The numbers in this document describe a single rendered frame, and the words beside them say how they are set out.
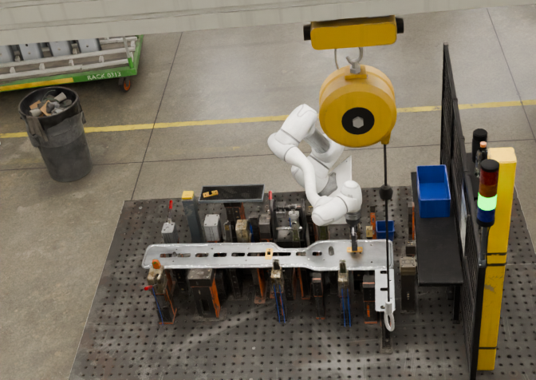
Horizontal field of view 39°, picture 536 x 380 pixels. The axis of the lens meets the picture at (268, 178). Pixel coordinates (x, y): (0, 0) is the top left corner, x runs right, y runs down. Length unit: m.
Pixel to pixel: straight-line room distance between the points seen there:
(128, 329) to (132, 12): 3.19
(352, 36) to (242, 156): 5.25
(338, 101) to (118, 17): 0.42
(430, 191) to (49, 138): 3.35
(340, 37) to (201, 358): 2.99
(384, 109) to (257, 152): 5.21
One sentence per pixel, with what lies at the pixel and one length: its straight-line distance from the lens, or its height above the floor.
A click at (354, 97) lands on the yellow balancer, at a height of 3.12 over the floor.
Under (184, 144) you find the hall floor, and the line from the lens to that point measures 6.88.
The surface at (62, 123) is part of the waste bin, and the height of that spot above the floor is 0.61.
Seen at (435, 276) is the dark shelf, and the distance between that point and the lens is 3.97.
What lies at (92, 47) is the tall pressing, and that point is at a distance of 8.03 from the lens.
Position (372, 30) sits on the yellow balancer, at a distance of 1.36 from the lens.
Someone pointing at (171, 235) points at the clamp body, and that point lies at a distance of 4.36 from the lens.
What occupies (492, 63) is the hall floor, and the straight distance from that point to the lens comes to 7.67.
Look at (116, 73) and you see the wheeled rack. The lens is 7.68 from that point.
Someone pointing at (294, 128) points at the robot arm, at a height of 1.54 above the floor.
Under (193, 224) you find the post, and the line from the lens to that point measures 4.53.
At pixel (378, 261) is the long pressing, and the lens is 4.08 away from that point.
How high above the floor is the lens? 3.89
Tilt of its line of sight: 38 degrees down
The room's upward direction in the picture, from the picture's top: 8 degrees counter-clockwise
